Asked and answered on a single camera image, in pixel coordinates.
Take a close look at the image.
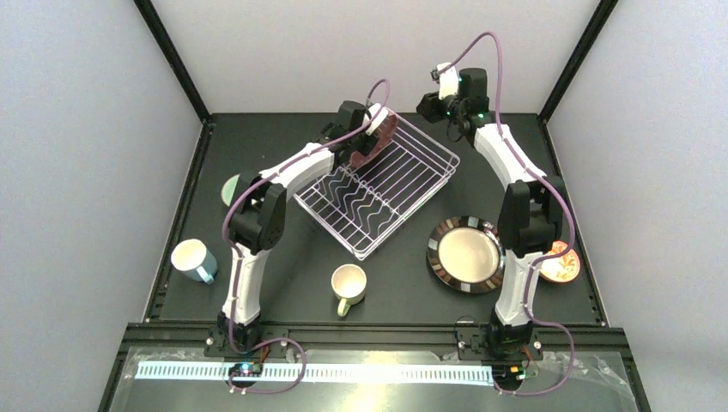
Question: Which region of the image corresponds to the dark striped plate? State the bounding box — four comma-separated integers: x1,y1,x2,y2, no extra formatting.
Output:
426,215,506,294

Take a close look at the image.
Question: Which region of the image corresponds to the black right frame post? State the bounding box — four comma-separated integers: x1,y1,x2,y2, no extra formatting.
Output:
538,0,619,125

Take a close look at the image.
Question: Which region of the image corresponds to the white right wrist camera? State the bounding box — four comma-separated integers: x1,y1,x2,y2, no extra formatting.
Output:
431,62,460,100

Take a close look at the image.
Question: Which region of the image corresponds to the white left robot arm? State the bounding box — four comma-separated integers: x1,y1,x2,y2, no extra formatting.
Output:
218,100,389,353

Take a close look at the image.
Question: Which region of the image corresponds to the orange floral bowl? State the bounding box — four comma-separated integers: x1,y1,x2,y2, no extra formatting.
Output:
540,240,581,283

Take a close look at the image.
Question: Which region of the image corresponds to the black left frame post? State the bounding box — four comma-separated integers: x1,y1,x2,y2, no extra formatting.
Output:
133,0,210,124

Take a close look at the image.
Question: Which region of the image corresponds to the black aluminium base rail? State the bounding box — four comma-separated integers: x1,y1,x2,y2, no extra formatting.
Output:
98,319,652,411

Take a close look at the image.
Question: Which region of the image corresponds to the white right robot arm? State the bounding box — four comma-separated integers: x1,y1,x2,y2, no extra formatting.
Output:
416,64,568,348

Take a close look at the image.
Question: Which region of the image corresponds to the pink polka dot plate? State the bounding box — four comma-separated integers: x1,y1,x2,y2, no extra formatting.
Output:
349,112,398,169

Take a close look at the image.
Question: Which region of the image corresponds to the cream mug green handle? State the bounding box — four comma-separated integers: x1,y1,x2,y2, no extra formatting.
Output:
331,264,367,318

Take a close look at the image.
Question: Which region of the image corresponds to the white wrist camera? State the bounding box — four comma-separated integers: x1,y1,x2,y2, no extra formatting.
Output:
431,62,460,100
362,103,390,136

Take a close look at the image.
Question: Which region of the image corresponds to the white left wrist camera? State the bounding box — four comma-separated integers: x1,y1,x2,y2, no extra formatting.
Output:
362,103,390,136

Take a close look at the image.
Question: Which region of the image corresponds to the green celadon bowl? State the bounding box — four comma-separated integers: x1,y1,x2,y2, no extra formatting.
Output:
221,174,240,208

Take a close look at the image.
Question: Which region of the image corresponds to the white mug blue handle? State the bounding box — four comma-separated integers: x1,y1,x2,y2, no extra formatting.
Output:
170,239,218,284

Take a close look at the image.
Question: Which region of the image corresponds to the white LED light strip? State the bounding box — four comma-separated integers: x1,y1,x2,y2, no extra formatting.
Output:
133,360,494,386

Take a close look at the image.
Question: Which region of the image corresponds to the white wire dish rack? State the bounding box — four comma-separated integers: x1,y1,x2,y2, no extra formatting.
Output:
294,112,460,261

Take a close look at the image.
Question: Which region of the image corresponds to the black frame post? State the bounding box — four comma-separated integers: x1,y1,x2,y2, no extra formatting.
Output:
133,0,210,124
538,0,619,125

